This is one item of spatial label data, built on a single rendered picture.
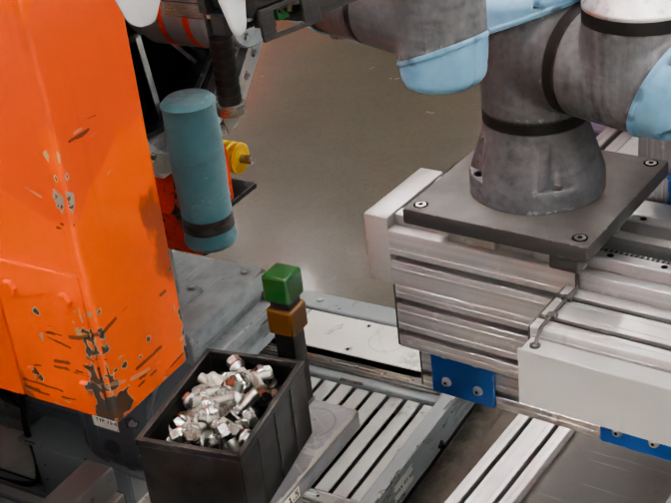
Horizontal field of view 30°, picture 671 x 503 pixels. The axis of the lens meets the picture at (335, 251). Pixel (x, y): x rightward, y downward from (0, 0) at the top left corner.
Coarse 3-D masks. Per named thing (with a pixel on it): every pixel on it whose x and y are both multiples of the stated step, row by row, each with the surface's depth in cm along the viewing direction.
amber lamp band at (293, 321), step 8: (296, 304) 163; (304, 304) 164; (272, 312) 163; (280, 312) 163; (288, 312) 162; (296, 312) 163; (304, 312) 165; (272, 320) 164; (280, 320) 163; (288, 320) 162; (296, 320) 163; (304, 320) 165; (272, 328) 165; (280, 328) 164; (288, 328) 163; (296, 328) 164; (288, 336) 164
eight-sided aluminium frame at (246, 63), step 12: (240, 48) 225; (252, 48) 225; (240, 60) 224; (252, 60) 226; (240, 72) 223; (252, 72) 226; (240, 84) 224; (216, 96) 225; (228, 120) 222; (228, 132) 223; (156, 144) 212; (156, 156) 206; (168, 156) 208; (156, 168) 206; (168, 168) 209
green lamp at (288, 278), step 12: (276, 264) 163; (288, 264) 163; (264, 276) 161; (276, 276) 160; (288, 276) 160; (300, 276) 162; (264, 288) 162; (276, 288) 161; (288, 288) 160; (300, 288) 163; (276, 300) 162; (288, 300) 161
